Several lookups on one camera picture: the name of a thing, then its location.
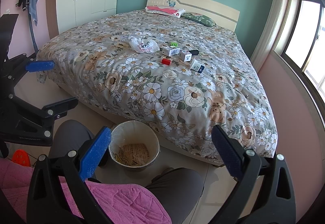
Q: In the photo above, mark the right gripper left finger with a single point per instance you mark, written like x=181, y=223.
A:
x=47, y=202

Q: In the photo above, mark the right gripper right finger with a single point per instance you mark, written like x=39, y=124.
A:
x=275, y=202

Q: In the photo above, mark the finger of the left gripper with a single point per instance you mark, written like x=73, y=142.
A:
x=39, y=66
x=59, y=109

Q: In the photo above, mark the white plastic bag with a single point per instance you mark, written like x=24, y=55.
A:
x=143, y=46

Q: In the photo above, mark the red foam block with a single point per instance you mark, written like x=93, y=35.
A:
x=166, y=61

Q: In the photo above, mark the white milk carton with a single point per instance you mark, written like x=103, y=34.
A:
x=170, y=51

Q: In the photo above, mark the green toothed toy block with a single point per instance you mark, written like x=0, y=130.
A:
x=174, y=43

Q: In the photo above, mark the white small box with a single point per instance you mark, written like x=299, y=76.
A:
x=185, y=56

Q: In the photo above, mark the white blue carton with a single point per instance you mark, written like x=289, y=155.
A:
x=197, y=66

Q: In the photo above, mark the white trash bin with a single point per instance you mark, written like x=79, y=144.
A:
x=134, y=146

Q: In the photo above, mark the dark curved floor stand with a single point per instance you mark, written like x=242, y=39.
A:
x=32, y=34

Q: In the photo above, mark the grey trousers left leg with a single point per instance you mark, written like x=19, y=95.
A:
x=70, y=135

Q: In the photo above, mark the grey trousers leg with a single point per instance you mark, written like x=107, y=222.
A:
x=70, y=135
x=178, y=190

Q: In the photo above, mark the red plastic stool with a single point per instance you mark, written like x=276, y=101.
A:
x=21, y=157

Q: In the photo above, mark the grey trousers right leg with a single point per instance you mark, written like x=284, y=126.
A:
x=178, y=190

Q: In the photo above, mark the floral bed quilt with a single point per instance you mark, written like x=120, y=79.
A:
x=96, y=64

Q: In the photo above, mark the pink white pillow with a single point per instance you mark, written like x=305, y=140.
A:
x=166, y=11

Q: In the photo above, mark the green floral pillow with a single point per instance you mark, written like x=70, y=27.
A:
x=200, y=18

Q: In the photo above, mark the cream wooden headboard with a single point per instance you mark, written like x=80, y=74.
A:
x=224, y=16

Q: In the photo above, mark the window with dark frame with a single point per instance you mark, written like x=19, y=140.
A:
x=303, y=45

